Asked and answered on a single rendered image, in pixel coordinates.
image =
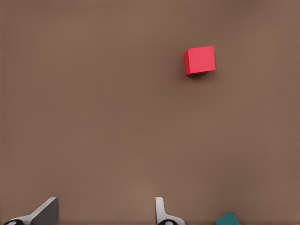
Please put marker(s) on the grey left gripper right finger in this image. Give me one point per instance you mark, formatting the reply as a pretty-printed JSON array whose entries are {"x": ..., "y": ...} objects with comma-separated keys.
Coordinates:
[{"x": 160, "y": 211}]

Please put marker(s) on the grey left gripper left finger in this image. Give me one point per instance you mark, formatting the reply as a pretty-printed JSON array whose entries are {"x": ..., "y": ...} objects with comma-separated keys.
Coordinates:
[{"x": 45, "y": 212}]

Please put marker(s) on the teal cube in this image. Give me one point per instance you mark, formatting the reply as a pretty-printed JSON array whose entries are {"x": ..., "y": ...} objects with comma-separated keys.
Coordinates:
[{"x": 227, "y": 219}]

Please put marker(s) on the red cube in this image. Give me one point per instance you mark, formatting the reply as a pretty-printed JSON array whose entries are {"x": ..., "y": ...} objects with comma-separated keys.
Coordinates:
[{"x": 200, "y": 59}]

